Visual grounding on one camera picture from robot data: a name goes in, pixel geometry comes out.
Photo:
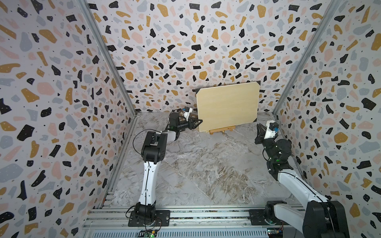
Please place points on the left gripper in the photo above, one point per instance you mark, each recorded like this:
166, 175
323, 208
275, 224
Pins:
191, 125

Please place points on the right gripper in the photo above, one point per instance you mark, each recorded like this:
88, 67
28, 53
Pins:
260, 139

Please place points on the light wooden board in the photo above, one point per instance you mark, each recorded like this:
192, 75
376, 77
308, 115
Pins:
225, 106

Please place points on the small wooden easel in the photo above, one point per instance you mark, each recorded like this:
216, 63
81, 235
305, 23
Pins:
222, 130

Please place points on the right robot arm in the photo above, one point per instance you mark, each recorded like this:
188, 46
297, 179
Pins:
321, 218

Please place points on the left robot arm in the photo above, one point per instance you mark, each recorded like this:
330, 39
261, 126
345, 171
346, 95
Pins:
153, 153

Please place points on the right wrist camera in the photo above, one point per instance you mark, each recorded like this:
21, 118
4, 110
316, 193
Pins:
271, 130

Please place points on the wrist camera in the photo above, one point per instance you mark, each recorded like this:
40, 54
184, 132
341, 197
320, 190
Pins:
271, 130
186, 112

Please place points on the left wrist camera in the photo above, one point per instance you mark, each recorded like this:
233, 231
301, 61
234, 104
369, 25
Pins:
186, 112

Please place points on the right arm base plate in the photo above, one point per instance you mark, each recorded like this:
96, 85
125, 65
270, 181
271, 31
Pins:
257, 218

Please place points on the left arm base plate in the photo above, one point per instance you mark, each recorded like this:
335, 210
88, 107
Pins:
160, 218

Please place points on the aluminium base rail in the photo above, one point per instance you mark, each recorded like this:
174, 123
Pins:
209, 221

